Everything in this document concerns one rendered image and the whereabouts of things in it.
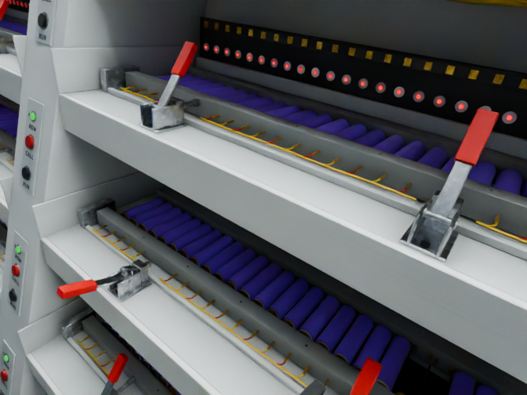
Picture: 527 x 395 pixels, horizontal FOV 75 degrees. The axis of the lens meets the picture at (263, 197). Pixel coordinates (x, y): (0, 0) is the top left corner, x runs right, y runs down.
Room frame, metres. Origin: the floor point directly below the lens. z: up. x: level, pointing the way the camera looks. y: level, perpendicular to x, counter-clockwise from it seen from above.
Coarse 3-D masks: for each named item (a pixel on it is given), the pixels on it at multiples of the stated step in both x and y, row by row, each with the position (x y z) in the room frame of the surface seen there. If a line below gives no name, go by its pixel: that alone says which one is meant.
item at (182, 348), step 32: (96, 192) 0.47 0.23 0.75; (128, 192) 0.51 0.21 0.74; (64, 224) 0.43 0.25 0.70; (96, 224) 0.46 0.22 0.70; (64, 256) 0.38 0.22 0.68; (96, 256) 0.39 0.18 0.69; (160, 288) 0.36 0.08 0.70; (128, 320) 0.31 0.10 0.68; (160, 320) 0.32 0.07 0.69; (192, 320) 0.32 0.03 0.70; (224, 320) 0.33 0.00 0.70; (160, 352) 0.29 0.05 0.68; (192, 352) 0.29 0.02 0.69; (224, 352) 0.29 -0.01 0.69; (256, 352) 0.30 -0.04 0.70; (192, 384) 0.26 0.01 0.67; (224, 384) 0.26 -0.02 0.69; (256, 384) 0.26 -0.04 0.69
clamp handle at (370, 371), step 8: (368, 360) 0.23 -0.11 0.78; (368, 368) 0.23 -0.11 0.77; (376, 368) 0.23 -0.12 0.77; (360, 376) 0.23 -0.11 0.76; (368, 376) 0.22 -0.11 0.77; (376, 376) 0.22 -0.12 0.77; (360, 384) 0.22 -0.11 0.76; (368, 384) 0.22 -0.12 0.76; (352, 392) 0.22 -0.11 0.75; (360, 392) 0.22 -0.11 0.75; (368, 392) 0.22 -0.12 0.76
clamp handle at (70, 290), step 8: (88, 280) 0.31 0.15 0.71; (96, 280) 0.32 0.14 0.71; (104, 280) 0.32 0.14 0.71; (112, 280) 0.33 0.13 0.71; (120, 280) 0.33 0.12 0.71; (64, 288) 0.29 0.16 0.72; (72, 288) 0.29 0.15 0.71; (80, 288) 0.29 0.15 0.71; (88, 288) 0.30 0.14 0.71; (96, 288) 0.31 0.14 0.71; (64, 296) 0.28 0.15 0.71; (72, 296) 0.29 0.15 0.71
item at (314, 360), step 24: (120, 216) 0.45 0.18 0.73; (120, 240) 0.41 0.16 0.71; (144, 240) 0.40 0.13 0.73; (168, 264) 0.38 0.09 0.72; (192, 264) 0.37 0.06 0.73; (192, 288) 0.36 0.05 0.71; (216, 288) 0.34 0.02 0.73; (240, 312) 0.32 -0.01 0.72; (264, 312) 0.32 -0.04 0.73; (240, 336) 0.30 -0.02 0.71; (264, 336) 0.31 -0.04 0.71; (288, 336) 0.30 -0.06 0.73; (312, 360) 0.28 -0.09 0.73; (336, 360) 0.28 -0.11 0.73; (336, 384) 0.27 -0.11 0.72
